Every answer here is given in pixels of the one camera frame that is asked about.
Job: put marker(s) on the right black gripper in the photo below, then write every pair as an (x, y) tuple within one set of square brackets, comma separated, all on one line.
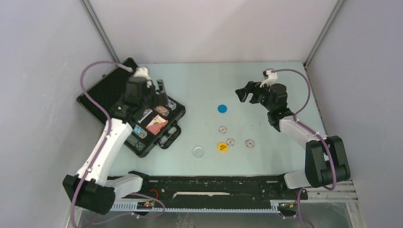
[(251, 87)]

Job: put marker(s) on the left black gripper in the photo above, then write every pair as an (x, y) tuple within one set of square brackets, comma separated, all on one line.
[(163, 96)]

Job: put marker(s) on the red playing card deck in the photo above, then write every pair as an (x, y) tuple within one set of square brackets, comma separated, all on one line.
[(156, 124)]

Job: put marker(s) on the clear round dealer button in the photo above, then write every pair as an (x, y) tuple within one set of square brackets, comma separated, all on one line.
[(198, 152)]

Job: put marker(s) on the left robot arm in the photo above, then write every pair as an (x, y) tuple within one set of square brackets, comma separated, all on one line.
[(90, 188)]

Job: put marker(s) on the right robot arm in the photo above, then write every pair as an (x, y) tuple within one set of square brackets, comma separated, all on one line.
[(325, 157)]

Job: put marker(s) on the black poker set case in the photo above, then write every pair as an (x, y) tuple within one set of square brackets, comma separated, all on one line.
[(107, 93)]

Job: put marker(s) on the green and blue chip stack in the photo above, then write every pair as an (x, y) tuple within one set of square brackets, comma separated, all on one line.
[(171, 104)]

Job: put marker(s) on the purple and orange chip stack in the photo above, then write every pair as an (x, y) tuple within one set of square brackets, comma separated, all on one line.
[(162, 111)]

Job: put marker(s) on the blue round chip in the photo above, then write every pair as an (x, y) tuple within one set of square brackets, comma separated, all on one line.
[(222, 108)]

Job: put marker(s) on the blue playing card deck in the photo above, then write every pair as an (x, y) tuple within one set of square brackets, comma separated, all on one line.
[(146, 113)]

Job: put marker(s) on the white poker chip upper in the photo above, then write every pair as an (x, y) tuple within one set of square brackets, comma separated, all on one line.
[(222, 129)]

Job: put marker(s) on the white poker chip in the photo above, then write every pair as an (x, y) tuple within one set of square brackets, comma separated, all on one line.
[(230, 142), (249, 143), (222, 129)]

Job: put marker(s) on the light blue chip stack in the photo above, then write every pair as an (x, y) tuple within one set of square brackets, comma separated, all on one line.
[(140, 132)]

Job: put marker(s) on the white poker chip middle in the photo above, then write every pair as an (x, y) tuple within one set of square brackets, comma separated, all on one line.
[(230, 142)]

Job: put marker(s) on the white poker chip right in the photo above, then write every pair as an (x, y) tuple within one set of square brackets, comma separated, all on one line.
[(249, 143)]

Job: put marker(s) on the yellow big blind button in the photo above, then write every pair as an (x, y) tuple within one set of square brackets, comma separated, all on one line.
[(222, 147)]

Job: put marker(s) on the teal green chip stack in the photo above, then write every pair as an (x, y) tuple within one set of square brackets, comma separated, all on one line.
[(135, 144)]

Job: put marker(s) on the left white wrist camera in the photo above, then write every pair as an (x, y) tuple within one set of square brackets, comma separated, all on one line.
[(142, 72)]

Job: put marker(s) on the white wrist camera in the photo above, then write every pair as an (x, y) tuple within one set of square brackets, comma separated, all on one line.
[(270, 77), (142, 72)]

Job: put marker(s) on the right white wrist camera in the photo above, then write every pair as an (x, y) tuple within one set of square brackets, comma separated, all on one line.
[(270, 77)]

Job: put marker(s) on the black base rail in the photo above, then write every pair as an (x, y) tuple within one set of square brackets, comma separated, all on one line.
[(219, 192)]

